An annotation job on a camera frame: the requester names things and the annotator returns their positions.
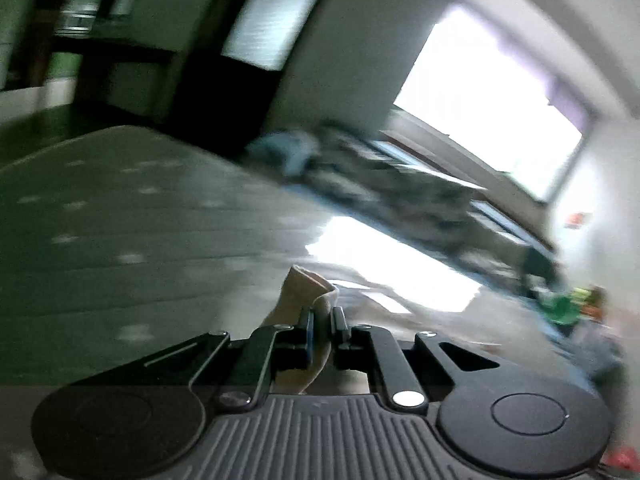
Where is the plush toy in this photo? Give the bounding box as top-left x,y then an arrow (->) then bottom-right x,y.
572,285 -> 606,322

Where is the window with green frame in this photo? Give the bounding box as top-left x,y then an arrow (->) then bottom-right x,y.
394,4 -> 593,202

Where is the blue sofa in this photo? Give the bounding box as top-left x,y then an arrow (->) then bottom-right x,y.
245,122 -> 624,380

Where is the colourful pinwheel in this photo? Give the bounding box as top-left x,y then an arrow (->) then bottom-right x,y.
565,212 -> 589,230

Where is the green plastic bucket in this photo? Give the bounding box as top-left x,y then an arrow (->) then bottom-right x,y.
539,294 -> 580,326

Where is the cream sweatshirt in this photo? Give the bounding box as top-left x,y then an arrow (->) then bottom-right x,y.
259,263 -> 342,396

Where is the dark wooden door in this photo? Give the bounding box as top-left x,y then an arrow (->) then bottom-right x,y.
69,0 -> 334,162

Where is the red plastic stool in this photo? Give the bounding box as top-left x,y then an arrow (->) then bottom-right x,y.
603,446 -> 640,474

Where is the green quilted star tablecloth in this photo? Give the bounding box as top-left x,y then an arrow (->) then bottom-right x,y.
0,123 -> 601,480

